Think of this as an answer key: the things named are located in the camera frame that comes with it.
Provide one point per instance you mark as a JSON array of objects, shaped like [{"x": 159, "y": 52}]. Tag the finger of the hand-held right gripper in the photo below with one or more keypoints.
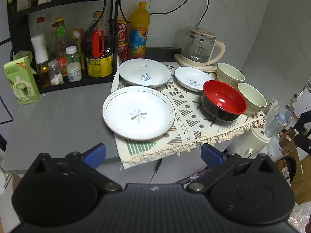
[{"x": 304, "y": 142}]

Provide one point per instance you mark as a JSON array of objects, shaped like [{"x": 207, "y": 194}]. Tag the orange juice bottle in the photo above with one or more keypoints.
[{"x": 138, "y": 34}]

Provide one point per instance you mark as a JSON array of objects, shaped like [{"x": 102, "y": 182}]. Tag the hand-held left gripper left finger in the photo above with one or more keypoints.
[{"x": 95, "y": 152}]

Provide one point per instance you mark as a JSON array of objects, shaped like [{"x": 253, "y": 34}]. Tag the glass electric kettle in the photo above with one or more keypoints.
[{"x": 199, "y": 46}]

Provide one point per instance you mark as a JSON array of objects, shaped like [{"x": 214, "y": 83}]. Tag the grey-blue water bottle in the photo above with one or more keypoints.
[{"x": 277, "y": 122}]

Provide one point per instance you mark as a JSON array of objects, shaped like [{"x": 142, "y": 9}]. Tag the white plate with flower print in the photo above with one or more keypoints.
[{"x": 138, "y": 114}]

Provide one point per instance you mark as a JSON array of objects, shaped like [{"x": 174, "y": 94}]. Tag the cardboard box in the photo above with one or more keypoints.
[{"x": 297, "y": 172}]

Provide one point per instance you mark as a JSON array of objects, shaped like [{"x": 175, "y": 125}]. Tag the white thermos jug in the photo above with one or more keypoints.
[{"x": 250, "y": 140}]

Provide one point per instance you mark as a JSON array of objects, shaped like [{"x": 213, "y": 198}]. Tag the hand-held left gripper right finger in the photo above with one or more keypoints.
[{"x": 211, "y": 155}]

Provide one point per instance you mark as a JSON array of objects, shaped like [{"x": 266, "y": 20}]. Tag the small glass spice jar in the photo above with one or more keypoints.
[{"x": 55, "y": 74}]

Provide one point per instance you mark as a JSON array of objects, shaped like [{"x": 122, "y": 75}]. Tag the black metal rack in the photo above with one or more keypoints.
[{"x": 73, "y": 4}]

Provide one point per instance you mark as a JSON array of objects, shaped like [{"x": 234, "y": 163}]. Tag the red and black bowl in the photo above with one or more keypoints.
[{"x": 223, "y": 99}]

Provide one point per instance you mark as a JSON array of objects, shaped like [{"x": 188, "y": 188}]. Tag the large soy sauce bottle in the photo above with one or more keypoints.
[{"x": 99, "y": 53}]

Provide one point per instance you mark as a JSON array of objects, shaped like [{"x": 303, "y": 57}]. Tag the yellow seasoning carton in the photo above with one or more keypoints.
[{"x": 77, "y": 37}]

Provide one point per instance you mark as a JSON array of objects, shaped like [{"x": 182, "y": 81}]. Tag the red drink can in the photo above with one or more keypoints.
[
  {"x": 122, "y": 52},
  {"x": 122, "y": 31}
]

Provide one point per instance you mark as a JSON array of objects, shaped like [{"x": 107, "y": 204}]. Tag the green drink carton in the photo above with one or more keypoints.
[{"x": 20, "y": 82}]

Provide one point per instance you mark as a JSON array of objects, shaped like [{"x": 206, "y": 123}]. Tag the green-capped sauce bottle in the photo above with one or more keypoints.
[{"x": 61, "y": 43}]

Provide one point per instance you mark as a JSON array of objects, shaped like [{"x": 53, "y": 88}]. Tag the small white blue-rimmed plate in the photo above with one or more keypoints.
[{"x": 190, "y": 79}]

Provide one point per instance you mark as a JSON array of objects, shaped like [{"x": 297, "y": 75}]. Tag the patterned fringed cloth mat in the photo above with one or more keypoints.
[{"x": 192, "y": 123}]

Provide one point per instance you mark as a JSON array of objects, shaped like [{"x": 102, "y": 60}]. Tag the cream kettle base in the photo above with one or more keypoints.
[{"x": 181, "y": 60}]

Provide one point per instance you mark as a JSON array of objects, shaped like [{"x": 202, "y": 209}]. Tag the large white blue-rimmed plate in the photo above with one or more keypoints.
[{"x": 143, "y": 72}]

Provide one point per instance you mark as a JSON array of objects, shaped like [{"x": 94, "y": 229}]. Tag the small white-capped bottle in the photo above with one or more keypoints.
[{"x": 74, "y": 71}]

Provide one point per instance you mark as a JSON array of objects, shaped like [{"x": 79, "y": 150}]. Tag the cream bowl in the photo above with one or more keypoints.
[
  {"x": 252, "y": 97},
  {"x": 229, "y": 74}
]

